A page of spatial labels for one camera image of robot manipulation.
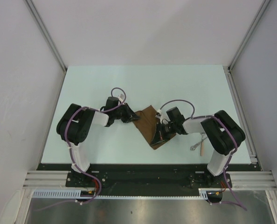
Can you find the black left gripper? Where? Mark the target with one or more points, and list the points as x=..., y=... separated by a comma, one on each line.
x=129, y=115

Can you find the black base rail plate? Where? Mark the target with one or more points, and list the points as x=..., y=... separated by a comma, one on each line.
x=146, y=180

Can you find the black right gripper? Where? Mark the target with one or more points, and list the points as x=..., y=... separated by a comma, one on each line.
x=159, y=135

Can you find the right aluminium frame post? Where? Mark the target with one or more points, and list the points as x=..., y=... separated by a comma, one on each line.
x=254, y=24

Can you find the silver fork wooden handle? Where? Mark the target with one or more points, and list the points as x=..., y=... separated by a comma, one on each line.
x=202, y=144

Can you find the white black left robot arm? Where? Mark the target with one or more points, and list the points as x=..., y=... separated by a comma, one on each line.
x=75, y=124

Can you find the brown cloth napkin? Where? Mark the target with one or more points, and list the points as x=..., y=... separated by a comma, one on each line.
x=147, y=125

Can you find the left aluminium frame post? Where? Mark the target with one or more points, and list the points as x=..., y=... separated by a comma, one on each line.
x=45, y=33

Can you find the aluminium frame post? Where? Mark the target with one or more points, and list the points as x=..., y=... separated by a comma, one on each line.
x=45, y=33
x=254, y=24

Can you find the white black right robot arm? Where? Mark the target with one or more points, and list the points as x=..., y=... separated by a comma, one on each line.
x=222, y=131

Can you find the aluminium side rail profile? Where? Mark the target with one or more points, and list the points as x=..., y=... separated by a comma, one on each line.
x=251, y=180

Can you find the silver ornate spoon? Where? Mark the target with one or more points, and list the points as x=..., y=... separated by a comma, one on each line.
x=192, y=148

